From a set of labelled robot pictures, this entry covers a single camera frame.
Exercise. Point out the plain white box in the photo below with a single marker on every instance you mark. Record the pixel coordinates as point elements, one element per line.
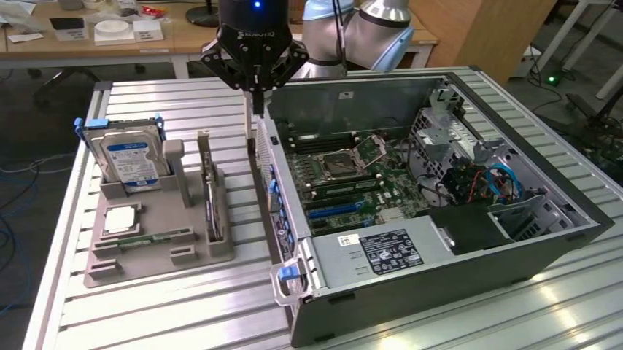
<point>147,32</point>

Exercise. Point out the wooden cabinet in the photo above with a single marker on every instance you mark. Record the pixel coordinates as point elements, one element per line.
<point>487,29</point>

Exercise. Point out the silver chipset heatsink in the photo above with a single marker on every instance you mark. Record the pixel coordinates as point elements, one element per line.
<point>393,214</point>

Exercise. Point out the red packet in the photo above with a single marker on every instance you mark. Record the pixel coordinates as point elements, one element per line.
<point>155,11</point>

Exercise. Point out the green motherboard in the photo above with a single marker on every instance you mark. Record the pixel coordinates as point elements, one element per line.
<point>389,189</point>

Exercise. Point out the white square round-hollow block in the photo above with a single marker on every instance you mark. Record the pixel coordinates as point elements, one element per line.
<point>113,33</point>

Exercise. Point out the grey parts rack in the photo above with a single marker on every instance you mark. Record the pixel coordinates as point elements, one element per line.
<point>160,208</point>

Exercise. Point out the silver CPU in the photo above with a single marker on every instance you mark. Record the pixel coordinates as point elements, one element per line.
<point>120,218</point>

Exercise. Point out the wooden desk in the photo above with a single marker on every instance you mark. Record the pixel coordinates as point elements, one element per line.
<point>48,49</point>

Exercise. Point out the graphics card with metal bracket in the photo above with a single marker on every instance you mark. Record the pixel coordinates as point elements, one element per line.
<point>212,204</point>

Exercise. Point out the open black PC case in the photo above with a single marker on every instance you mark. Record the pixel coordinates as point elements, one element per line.
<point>437,302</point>

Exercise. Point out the white box with black top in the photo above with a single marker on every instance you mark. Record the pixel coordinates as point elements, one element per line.
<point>69,29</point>

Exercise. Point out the tall metal disk bay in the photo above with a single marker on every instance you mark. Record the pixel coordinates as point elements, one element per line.
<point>437,138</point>

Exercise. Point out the metal socket cover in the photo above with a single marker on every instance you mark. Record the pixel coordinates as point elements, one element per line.
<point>372,149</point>

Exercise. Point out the black RAM slot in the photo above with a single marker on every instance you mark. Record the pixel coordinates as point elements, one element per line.
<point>324,140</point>
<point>327,148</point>
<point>323,135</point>
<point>325,144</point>

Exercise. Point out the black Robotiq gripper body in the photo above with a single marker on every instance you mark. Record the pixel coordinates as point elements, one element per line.
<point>252,36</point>

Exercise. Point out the green RAM stick with label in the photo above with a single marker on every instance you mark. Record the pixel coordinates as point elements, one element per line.
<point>349,187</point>

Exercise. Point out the black round lamp base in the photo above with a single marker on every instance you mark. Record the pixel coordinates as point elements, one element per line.
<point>201,16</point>

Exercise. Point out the white table frame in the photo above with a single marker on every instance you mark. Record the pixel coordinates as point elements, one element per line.
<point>586,36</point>

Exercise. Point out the white paper slip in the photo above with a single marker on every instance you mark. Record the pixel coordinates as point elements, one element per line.
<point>24,37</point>

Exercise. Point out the grey power supply with label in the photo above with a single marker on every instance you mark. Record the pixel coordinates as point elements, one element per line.
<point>340,262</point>

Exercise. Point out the grey cup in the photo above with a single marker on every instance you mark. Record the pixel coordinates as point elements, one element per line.
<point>71,4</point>

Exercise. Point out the white tape roll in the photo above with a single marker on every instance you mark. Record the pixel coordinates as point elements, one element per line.
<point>92,3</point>

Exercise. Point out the hard disk with blue bracket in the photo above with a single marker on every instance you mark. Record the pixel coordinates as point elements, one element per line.
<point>128,160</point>

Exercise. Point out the low metal disk bay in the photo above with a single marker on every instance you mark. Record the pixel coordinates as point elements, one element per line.
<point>530,215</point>

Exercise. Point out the blue expansion slot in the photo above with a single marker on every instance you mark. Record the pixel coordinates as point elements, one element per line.
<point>335,210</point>

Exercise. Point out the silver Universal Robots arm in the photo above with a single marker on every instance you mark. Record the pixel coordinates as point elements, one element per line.
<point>369,33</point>

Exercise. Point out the device with green light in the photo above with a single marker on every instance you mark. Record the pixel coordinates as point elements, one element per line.
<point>551,79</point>

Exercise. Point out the long black expansion slot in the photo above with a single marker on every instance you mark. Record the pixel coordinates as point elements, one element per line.
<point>335,202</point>

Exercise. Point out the black office chair base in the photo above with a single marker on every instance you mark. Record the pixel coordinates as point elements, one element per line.
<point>63,80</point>

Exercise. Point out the black plastic shroud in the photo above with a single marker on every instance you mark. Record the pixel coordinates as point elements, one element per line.
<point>467,226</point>

